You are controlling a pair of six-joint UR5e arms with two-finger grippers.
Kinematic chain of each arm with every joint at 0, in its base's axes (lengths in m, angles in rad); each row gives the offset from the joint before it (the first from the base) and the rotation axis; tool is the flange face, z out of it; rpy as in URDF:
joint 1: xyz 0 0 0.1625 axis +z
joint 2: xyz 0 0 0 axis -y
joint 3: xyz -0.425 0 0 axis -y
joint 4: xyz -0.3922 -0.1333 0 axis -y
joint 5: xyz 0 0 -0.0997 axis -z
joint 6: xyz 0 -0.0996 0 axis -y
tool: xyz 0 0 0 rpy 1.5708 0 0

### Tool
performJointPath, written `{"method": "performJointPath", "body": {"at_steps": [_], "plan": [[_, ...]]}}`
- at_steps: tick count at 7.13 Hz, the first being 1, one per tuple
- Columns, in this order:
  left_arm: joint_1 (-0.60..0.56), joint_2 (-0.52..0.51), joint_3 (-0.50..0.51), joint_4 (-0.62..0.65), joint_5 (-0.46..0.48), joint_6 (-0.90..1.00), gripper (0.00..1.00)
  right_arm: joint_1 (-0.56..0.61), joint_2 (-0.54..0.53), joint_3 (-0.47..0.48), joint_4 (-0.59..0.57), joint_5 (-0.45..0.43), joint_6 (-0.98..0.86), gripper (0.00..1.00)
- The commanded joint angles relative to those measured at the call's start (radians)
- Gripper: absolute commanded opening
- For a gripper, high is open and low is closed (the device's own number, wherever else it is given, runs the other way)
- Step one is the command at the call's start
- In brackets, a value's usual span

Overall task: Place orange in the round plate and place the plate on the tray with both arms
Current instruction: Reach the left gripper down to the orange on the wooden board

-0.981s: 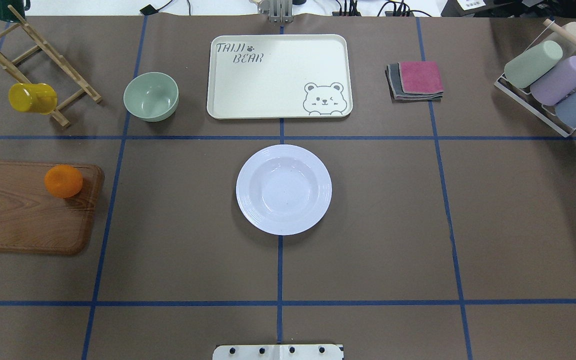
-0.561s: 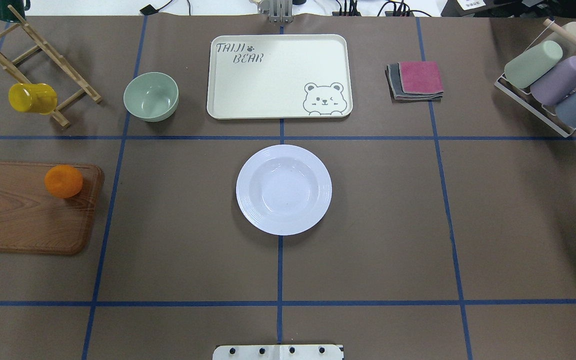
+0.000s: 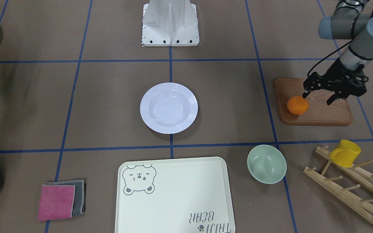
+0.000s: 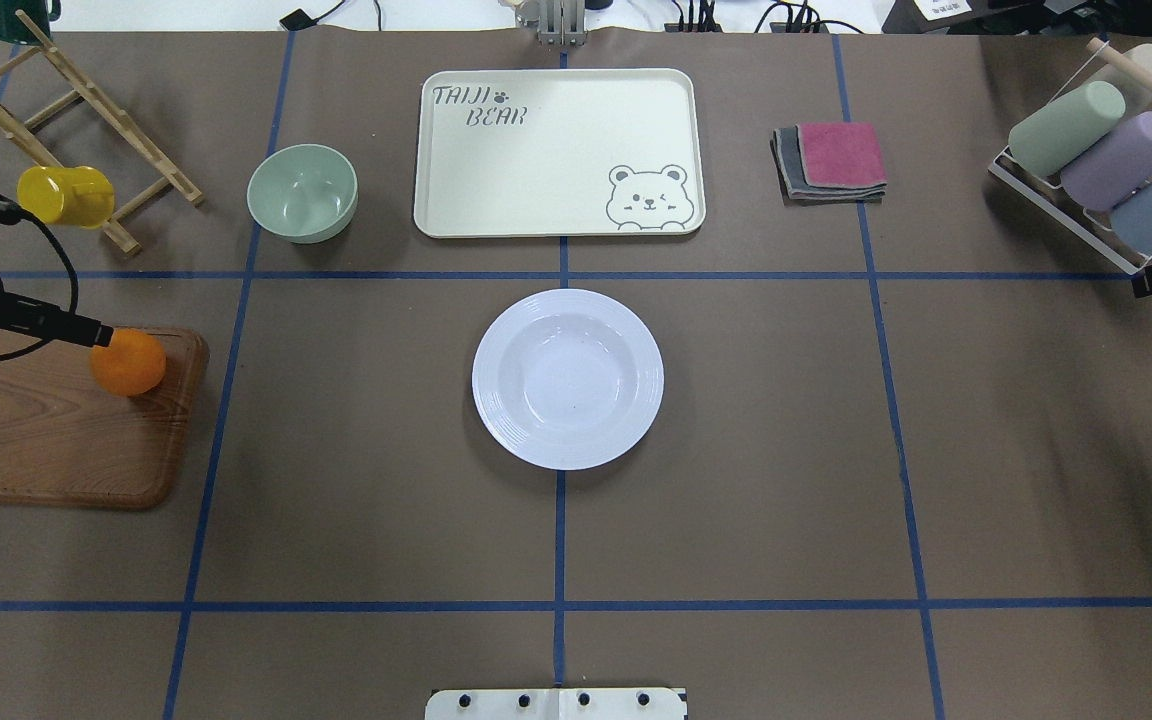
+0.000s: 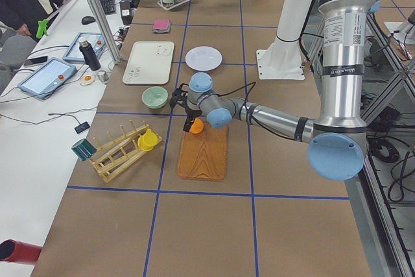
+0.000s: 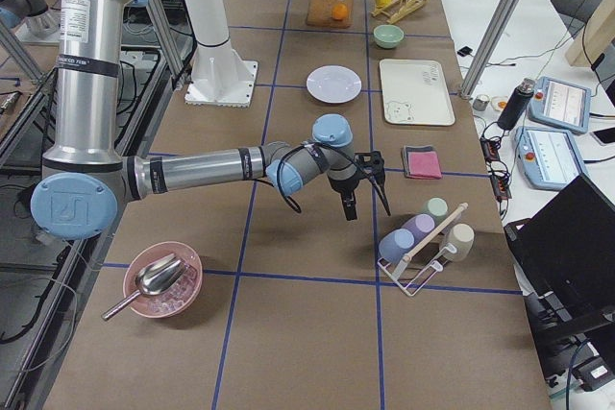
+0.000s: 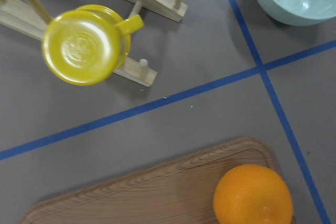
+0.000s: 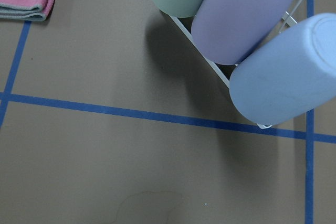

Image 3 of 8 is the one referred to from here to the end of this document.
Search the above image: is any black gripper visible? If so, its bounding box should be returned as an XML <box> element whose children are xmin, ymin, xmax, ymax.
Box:
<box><xmin>302</xmin><ymin>59</ymin><xmax>367</xmax><ymax>105</ymax></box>

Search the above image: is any orange fruit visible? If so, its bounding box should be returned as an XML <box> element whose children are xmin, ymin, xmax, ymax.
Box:
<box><xmin>286</xmin><ymin>96</ymin><xmax>309</xmax><ymax>115</ymax></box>

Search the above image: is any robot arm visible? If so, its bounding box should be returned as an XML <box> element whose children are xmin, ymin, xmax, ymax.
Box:
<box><xmin>302</xmin><ymin>0</ymin><xmax>373</xmax><ymax>105</ymax></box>

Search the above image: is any cream bear print tray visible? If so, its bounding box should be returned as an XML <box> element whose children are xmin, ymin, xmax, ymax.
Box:
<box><xmin>115</xmin><ymin>157</ymin><xmax>236</xmax><ymax>233</ymax></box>

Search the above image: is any yellow mug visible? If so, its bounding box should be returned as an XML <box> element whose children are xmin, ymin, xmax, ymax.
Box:
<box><xmin>329</xmin><ymin>139</ymin><xmax>362</xmax><ymax>168</ymax></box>

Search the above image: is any green bowl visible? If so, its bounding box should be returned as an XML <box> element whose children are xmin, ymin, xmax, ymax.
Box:
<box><xmin>247</xmin><ymin>144</ymin><xmax>287</xmax><ymax>184</ymax></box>

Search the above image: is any wooden mug rack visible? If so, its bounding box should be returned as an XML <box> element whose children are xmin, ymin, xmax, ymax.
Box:
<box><xmin>303</xmin><ymin>146</ymin><xmax>373</xmax><ymax>225</ymax></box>

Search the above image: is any white round plate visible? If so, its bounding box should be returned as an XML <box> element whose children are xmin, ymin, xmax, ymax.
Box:
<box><xmin>140</xmin><ymin>83</ymin><xmax>198</xmax><ymax>134</ymax></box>

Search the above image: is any grey cloth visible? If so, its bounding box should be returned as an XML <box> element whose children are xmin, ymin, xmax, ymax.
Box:
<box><xmin>44</xmin><ymin>179</ymin><xmax>85</xmax><ymax>217</ymax></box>

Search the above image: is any pink cloth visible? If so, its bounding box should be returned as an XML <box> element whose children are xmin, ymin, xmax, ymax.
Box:
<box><xmin>38</xmin><ymin>184</ymin><xmax>76</xmax><ymax>221</ymax></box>

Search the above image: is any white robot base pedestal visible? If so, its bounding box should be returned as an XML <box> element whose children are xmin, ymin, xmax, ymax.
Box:
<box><xmin>141</xmin><ymin>0</ymin><xmax>200</xmax><ymax>46</ymax></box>

